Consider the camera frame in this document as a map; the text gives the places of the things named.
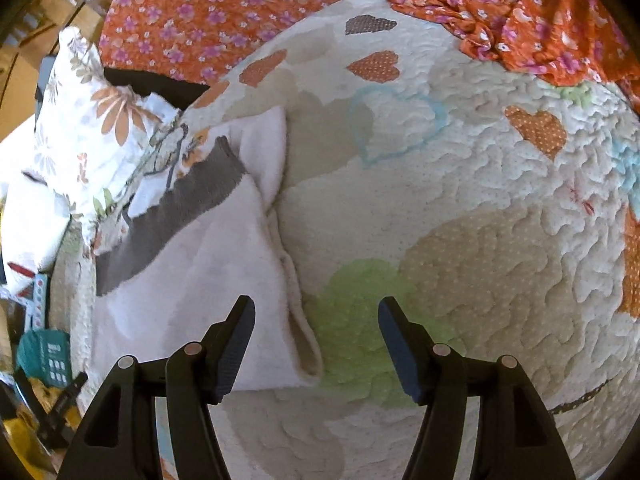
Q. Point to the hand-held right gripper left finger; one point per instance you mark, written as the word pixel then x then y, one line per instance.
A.
pixel 235 345

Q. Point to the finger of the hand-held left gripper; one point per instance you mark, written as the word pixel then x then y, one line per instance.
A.
pixel 65 402

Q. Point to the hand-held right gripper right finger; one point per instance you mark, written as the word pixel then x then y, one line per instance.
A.
pixel 400 350

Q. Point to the pale pink cardigan grey trim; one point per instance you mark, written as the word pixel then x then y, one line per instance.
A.
pixel 200 270

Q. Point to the teal package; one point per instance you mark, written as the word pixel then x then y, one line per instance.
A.
pixel 47 355

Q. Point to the yellow cloth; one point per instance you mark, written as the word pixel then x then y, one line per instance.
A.
pixel 20 435

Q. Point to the white box with coloured dots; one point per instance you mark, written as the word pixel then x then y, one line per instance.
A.
pixel 40 300

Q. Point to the quilted heart pattern blanket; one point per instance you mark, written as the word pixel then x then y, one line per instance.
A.
pixel 450 185

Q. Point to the white bag with red print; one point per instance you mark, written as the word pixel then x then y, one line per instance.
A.
pixel 35 220

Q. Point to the white floral pillow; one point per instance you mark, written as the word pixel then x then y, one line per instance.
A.
pixel 85 125

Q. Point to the dark cloth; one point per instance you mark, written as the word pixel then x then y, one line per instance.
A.
pixel 150 85

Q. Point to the wooden furniture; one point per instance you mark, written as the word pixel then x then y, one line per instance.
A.
pixel 30 70

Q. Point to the orange floral cloth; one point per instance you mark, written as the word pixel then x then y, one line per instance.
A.
pixel 225 0

